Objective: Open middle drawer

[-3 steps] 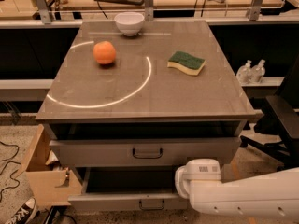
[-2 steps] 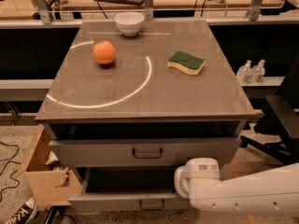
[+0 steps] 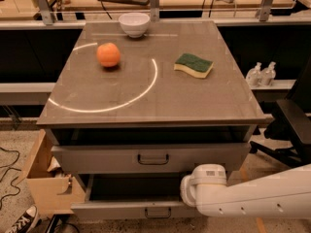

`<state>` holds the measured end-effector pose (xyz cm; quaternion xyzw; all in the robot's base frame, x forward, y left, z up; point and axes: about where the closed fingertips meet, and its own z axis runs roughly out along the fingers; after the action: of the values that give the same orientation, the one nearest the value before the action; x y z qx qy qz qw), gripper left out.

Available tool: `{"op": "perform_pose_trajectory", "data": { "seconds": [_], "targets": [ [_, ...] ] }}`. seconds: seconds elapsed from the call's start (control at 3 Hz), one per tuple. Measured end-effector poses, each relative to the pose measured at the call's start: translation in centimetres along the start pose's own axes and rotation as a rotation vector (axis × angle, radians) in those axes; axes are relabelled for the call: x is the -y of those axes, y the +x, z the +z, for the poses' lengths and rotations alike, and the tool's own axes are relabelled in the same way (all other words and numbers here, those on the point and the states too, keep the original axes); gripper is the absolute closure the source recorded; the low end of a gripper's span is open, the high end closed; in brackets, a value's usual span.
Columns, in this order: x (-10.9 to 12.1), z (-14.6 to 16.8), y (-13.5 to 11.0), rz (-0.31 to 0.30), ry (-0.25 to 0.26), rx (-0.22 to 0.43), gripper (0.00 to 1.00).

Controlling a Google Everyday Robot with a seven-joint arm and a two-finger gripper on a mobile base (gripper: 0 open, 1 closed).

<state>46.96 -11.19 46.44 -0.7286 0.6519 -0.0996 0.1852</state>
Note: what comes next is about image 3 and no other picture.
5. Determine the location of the green yellow sponge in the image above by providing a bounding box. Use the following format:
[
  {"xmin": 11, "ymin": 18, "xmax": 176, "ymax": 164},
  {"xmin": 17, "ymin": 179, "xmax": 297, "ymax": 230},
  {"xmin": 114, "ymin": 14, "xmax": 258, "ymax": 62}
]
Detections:
[{"xmin": 174, "ymin": 53, "xmax": 214, "ymax": 79}]

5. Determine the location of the grey drawer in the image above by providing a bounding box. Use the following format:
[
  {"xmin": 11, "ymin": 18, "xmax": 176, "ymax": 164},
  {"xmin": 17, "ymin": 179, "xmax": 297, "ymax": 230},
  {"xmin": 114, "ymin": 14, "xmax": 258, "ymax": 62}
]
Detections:
[
  {"xmin": 71, "ymin": 172, "xmax": 200, "ymax": 220},
  {"xmin": 52, "ymin": 143, "xmax": 250, "ymax": 174}
]

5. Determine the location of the right clear plastic bottle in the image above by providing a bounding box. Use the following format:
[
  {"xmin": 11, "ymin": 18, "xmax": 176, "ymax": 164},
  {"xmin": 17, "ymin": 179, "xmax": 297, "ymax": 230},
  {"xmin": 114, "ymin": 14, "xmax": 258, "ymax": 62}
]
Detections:
[{"xmin": 260, "ymin": 62, "xmax": 276, "ymax": 86}]

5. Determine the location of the grey drawer cabinet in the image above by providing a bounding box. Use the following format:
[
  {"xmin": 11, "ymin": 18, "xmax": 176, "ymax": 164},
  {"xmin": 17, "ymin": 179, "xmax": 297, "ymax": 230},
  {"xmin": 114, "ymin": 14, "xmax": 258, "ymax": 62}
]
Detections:
[{"xmin": 36, "ymin": 19, "xmax": 266, "ymax": 221}]

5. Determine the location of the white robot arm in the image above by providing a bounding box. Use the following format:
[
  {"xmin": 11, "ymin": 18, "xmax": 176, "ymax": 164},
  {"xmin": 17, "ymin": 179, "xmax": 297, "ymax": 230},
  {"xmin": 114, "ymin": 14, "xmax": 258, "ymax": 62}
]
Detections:
[{"xmin": 180, "ymin": 164, "xmax": 311, "ymax": 218}]

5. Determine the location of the grey top drawer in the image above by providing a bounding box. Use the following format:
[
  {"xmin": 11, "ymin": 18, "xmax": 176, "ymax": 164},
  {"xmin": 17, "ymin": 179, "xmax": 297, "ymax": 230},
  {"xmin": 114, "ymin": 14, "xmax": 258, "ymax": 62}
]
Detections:
[{"xmin": 52, "ymin": 143, "xmax": 250, "ymax": 174}]

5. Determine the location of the white bowl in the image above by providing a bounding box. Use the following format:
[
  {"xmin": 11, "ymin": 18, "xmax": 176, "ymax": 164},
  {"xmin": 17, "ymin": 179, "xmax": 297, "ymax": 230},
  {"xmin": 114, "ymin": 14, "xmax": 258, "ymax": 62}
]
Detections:
[{"xmin": 119, "ymin": 13, "xmax": 150, "ymax": 38}]

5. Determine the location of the black office chair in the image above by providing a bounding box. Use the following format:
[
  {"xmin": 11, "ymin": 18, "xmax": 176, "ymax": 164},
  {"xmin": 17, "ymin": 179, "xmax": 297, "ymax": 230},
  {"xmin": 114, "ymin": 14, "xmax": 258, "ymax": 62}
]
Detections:
[{"xmin": 250, "ymin": 57, "xmax": 311, "ymax": 168}]

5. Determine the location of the cardboard box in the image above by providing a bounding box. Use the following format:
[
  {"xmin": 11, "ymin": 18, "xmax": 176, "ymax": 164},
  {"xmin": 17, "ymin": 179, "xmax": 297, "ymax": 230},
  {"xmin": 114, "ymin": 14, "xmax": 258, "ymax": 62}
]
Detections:
[{"xmin": 17, "ymin": 130, "xmax": 86, "ymax": 216}]

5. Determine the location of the orange fruit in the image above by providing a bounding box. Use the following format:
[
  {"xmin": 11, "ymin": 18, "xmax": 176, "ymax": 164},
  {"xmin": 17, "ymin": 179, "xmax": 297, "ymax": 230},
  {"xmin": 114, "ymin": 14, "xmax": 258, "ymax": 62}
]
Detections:
[{"xmin": 96, "ymin": 43, "xmax": 121, "ymax": 68}]

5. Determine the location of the black white sneaker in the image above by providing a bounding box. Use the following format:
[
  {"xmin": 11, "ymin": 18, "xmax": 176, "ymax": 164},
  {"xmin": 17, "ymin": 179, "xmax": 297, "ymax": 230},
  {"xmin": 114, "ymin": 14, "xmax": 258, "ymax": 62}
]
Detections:
[{"xmin": 5, "ymin": 205, "xmax": 39, "ymax": 233}]

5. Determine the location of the black floor cable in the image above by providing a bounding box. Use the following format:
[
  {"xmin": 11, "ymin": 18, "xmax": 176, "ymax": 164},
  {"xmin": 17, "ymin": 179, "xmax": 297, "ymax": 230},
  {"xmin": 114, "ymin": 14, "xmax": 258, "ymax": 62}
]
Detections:
[{"xmin": 0, "ymin": 146, "xmax": 22, "ymax": 212}]

